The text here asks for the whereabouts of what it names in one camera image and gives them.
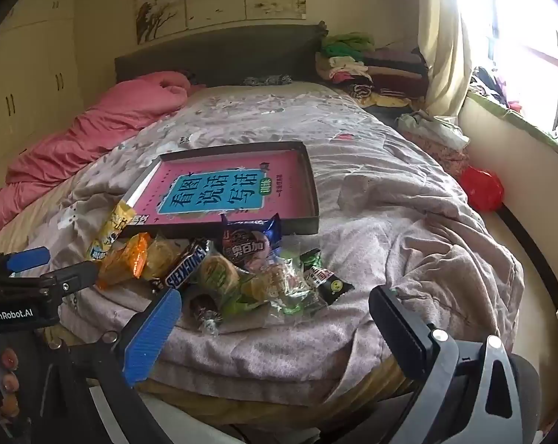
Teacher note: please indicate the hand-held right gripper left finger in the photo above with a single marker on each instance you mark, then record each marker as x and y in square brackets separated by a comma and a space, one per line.
[152, 333]

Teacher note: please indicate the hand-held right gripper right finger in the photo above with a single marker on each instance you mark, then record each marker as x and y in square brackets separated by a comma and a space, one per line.
[399, 328]

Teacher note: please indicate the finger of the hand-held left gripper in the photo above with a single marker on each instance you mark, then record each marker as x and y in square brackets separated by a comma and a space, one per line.
[27, 259]
[75, 276]

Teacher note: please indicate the orange biscuit packet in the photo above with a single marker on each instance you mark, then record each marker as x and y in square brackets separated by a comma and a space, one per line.
[124, 259]

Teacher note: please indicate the small brown candy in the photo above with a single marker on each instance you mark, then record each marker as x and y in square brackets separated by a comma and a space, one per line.
[204, 307]

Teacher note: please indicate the yellow crisp packet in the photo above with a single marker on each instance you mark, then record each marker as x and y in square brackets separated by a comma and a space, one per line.
[110, 229]

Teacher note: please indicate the brown chocolate bar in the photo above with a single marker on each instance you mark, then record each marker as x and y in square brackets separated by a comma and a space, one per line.
[186, 266]

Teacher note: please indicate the yellow pastry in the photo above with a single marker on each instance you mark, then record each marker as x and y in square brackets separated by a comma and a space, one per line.
[161, 254]

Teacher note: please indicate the black green pea packet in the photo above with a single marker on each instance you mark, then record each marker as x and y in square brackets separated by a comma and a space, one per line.
[330, 284]

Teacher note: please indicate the light green packet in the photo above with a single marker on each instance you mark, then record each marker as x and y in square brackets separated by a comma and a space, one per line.
[235, 307]

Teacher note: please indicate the green label pastry packet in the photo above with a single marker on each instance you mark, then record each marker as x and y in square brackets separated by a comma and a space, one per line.
[219, 274]

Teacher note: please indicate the clear packet of small cookies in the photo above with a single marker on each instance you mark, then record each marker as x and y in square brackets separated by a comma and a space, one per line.
[272, 282]

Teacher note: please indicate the blue cookie packet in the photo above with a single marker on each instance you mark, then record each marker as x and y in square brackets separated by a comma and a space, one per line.
[249, 243]

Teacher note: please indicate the shallow grey cardboard tray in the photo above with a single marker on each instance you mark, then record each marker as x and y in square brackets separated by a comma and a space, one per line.
[306, 226]

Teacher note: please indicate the person's left hand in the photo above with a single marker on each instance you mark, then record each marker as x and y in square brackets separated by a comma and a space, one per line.
[10, 381]

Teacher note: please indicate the beige bed sheet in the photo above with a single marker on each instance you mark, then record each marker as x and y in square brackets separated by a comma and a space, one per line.
[29, 222]

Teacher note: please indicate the pink quilt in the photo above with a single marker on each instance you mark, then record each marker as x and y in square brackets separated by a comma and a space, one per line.
[52, 148]

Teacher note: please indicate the red plastic bag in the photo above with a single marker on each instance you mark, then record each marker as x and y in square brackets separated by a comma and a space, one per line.
[480, 189]

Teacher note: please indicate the pink floral cloth bag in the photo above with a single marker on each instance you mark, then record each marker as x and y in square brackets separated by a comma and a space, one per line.
[450, 159]

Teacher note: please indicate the cream wardrobe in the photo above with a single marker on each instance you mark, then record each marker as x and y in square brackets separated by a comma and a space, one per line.
[29, 64]

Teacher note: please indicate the white crumpled cloth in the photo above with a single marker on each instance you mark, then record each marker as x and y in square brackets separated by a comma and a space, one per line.
[427, 129]

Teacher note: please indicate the green windowsill mat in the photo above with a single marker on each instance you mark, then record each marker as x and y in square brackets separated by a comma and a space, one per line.
[505, 113]

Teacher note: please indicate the clothes heap on windowsill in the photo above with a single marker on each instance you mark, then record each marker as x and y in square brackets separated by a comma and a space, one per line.
[491, 88]

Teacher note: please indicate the pile of folded clothes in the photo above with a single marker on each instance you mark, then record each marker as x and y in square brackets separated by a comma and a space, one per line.
[371, 69]

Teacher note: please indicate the dark grey headboard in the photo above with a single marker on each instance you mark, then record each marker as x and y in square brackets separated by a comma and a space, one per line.
[237, 55]

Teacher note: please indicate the dark patterned cloth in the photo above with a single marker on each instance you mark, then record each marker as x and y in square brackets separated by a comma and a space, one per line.
[267, 79]

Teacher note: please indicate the cream curtain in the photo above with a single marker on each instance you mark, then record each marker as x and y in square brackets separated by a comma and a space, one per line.
[445, 41]

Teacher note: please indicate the window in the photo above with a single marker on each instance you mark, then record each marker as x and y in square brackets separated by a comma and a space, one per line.
[538, 32]

